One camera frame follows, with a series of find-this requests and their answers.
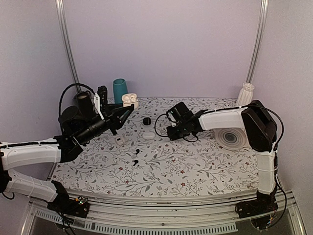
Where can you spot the small white earbud case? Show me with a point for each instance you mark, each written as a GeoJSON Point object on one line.
{"type": "Point", "coordinates": [119, 140]}

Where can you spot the white oval earbud case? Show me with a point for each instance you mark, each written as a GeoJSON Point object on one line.
{"type": "Point", "coordinates": [148, 135]}

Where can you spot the teal cylindrical cup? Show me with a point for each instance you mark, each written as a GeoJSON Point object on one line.
{"type": "Point", "coordinates": [119, 89]}

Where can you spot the white pleated vase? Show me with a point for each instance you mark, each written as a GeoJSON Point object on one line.
{"type": "Point", "coordinates": [245, 95]}

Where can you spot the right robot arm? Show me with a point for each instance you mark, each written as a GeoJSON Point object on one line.
{"type": "Point", "coordinates": [258, 124]}

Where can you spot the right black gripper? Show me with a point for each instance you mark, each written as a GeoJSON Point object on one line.
{"type": "Point", "coordinates": [172, 136]}

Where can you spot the grey spiral ceramic plate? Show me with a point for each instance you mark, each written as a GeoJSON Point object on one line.
{"type": "Point", "coordinates": [231, 138]}

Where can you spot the floral patterned table mat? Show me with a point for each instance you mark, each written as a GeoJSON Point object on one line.
{"type": "Point", "coordinates": [193, 166]}

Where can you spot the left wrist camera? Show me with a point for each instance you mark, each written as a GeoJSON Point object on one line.
{"type": "Point", "coordinates": [100, 99]}

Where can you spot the right aluminium frame post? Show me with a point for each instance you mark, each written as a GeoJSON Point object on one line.
{"type": "Point", "coordinates": [258, 40]}

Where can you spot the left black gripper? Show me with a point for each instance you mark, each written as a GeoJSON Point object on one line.
{"type": "Point", "coordinates": [112, 117]}

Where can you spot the black round earbud case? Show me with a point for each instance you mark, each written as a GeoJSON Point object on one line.
{"type": "Point", "coordinates": [147, 121]}

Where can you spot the black cylindrical cup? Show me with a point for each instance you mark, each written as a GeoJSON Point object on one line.
{"type": "Point", "coordinates": [85, 104]}

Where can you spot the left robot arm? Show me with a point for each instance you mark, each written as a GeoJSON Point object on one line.
{"type": "Point", "coordinates": [79, 129]}

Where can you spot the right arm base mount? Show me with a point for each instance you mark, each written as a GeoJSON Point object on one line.
{"type": "Point", "coordinates": [255, 207]}

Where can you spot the beige earbud charging case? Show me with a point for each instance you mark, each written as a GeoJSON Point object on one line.
{"type": "Point", "coordinates": [130, 99]}

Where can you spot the front aluminium rail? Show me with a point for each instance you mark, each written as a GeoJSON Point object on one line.
{"type": "Point", "coordinates": [200, 215]}

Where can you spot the left aluminium frame post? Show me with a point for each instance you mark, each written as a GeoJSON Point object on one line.
{"type": "Point", "coordinates": [66, 40]}

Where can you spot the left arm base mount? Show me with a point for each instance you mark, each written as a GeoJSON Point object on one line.
{"type": "Point", "coordinates": [62, 204]}

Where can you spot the aluminium frame post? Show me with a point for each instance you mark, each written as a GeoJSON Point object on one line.
{"type": "Point", "coordinates": [258, 40]}
{"type": "Point", "coordinates": [66, 40]}

